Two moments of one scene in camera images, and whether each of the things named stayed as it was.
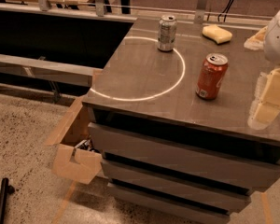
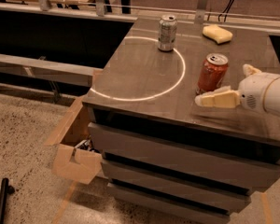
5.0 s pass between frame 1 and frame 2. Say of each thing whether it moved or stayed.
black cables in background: stayed
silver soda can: stayed
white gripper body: moved
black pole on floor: stayed
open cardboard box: stayed
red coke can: stayed
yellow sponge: stayed
